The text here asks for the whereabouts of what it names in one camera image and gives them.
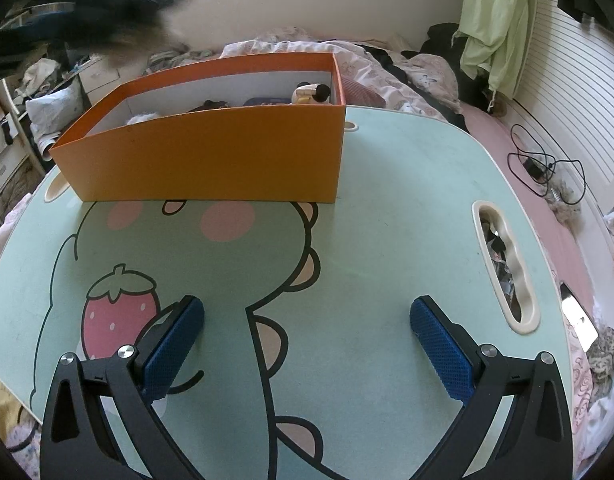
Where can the black hair clip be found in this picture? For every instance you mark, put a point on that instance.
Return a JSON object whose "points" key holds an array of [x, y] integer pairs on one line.
{"points": [[209, 106]]}

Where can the maroon pillow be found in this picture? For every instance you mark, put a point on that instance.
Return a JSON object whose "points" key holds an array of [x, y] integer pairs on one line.
{"points": [[362, 92]]}

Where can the rolled white paper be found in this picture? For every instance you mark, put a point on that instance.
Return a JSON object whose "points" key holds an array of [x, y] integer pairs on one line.
{"points": [[46, 146]]}

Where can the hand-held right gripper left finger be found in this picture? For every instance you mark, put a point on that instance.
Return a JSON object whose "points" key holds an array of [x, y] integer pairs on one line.
{"points": [[169, 355]]}

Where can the white slatted wall panel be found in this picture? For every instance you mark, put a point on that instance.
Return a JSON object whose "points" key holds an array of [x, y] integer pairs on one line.
{"points": [[577, 85]]}

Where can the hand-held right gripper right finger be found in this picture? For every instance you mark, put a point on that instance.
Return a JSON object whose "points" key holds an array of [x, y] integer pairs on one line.
{"points": [[442, 355]]}

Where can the patterned grey cloth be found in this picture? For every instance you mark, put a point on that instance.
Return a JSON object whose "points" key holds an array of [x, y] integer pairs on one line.
{"points": [[604, 357]]}

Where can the black clothes pile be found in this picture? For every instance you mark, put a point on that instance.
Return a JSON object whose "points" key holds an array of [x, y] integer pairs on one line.
{"points": [[439, 40]]}

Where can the grey blue clothes pile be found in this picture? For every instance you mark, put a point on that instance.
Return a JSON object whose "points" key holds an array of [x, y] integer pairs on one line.
{"points": [[177, 55]]}

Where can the mint cartoon desktop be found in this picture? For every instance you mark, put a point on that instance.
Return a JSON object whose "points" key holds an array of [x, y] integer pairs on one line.
{"points": [[387, 240]]}

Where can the white wardrobe shelf unit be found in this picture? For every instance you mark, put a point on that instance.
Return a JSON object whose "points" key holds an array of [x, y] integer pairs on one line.
{"points": [[2, 155]]}

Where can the dark blue case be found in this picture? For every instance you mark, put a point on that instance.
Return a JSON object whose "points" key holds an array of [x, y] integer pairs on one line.
{"points": [[267, 102]]}

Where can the orange cardboard box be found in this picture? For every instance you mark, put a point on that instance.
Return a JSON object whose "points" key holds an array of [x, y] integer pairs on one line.
{"points": [[212, 160]]}

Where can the black white plush toy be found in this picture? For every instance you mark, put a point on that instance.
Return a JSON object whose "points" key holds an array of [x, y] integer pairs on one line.
{"points": [[309, 94]]}

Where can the grey white crumpled cloth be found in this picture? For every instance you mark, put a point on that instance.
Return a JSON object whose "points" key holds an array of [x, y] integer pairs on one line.
{"points": [[564, 205]]}

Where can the light green hanging cloth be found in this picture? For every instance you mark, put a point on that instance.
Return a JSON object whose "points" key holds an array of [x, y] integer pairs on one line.
{"points": [[492, 25]]}

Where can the pink floral quilt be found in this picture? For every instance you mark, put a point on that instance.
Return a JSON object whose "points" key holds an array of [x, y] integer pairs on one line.
{"points": [[287, 47]]}

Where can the white pillow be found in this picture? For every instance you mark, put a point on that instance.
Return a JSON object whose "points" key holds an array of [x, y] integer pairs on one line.
{"points": [[52, 107]]}

